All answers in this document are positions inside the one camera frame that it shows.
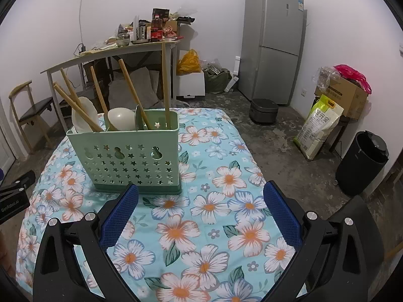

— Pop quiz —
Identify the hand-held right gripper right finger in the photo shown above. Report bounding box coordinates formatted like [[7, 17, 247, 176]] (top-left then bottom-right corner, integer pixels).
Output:
[[263, 180, 369, 302]]

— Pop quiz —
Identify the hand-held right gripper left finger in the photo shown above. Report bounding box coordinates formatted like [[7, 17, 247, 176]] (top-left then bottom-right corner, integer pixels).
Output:
[[33, 183, 140, 302]]

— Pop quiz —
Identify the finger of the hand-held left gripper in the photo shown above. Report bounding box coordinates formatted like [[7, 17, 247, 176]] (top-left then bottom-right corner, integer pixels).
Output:
[[0, 170, 36, 197]]

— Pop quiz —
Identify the green plastic utensil holder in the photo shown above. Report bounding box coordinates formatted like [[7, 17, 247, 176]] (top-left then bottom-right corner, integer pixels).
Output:
[[66, 108, 183, 195]]

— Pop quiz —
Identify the cream round spoon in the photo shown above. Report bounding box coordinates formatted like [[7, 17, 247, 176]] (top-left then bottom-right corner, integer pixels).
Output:
[[108, 107, 137, 132]]

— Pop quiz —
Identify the metal spoon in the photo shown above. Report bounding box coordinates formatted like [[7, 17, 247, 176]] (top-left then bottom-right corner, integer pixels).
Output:
[[135, 105, 146, 130]]

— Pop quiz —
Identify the white leaf-shaped spoon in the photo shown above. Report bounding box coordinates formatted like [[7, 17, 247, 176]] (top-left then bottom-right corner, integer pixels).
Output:
[[72, 96, 99, 133]]

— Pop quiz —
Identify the wooden chair with dark seat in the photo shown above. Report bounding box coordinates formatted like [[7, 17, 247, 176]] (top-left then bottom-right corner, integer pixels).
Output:
[[9, 80, 55, 153]]

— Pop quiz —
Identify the floral blue blanket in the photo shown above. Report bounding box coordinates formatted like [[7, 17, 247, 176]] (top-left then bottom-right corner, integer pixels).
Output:
[[14, 107, 311, 302]]

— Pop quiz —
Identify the black trash bin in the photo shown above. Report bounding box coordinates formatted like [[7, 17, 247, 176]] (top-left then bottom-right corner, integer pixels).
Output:
[[335, 130, 389, 197]]

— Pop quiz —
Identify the yellow-green rice bag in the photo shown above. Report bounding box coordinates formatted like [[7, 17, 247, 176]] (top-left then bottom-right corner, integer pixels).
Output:
[[293, 94, 344, 161]]

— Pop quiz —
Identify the dark side table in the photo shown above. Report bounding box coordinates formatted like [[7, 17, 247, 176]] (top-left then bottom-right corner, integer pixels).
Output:
[[329, 115, 359, 156]]

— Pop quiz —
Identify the dark rice cooker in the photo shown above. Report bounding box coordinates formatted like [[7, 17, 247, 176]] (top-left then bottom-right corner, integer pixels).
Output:
[[249, 98, 279, 123]]

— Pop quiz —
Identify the white sack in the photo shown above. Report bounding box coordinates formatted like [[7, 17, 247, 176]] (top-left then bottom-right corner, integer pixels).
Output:
[[109, 69, 159, 109]]

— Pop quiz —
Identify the large cardboard box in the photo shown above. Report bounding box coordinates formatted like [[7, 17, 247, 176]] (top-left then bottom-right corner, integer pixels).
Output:
[[315, 75, 369, 120]]

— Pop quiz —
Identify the clear plastic bag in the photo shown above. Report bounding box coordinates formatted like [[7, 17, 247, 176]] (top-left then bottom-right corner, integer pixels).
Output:
[[313, 66, 342, 89]]

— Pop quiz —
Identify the white foam box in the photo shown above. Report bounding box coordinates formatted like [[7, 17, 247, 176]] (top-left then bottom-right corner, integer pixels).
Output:
[[176, 69, 205, 98]]

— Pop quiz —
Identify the dark green bag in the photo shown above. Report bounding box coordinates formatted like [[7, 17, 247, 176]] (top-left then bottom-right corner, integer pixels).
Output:
[[203, 64, 233, 94]]

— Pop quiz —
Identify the red plastic bag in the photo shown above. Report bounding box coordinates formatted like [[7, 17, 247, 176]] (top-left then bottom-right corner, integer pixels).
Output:
[[334, 64, 372, 93]]

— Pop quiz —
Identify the silver refrigerator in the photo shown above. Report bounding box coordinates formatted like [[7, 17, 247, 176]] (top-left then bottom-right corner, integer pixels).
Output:
[[239, 0, 307, 106]]

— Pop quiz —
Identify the wooden table with white legs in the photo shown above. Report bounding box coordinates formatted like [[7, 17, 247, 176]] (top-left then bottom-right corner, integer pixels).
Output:
[[40, 36, 181, 126]]

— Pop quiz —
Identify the yellow plastic bag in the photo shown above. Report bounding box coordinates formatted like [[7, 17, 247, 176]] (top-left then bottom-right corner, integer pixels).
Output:
[[177, 49, 202, 75]]

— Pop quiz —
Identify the metal rack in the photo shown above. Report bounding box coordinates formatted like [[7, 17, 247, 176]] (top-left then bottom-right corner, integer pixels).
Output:
[[132, 23, 152, 43]]

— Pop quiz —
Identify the small cardboard box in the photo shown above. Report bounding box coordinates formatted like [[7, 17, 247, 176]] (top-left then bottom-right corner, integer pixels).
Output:
[[164, 20, 180, 38]]

